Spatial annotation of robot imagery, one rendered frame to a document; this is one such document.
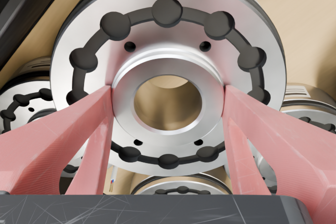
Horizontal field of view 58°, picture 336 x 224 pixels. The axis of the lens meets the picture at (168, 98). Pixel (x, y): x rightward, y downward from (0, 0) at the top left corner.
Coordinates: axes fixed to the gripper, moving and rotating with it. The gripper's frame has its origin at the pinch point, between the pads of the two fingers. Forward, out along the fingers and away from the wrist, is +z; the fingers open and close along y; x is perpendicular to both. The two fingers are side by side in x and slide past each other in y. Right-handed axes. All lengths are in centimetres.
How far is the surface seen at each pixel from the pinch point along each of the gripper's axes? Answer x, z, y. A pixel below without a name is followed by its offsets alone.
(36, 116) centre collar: 6.1, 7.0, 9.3
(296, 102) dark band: 5.2, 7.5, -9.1
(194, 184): 13.8, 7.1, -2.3
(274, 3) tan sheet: -1.0, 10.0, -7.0
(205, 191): 15.2, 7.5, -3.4
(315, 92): 5.4, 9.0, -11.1
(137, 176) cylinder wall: 15.5, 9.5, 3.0
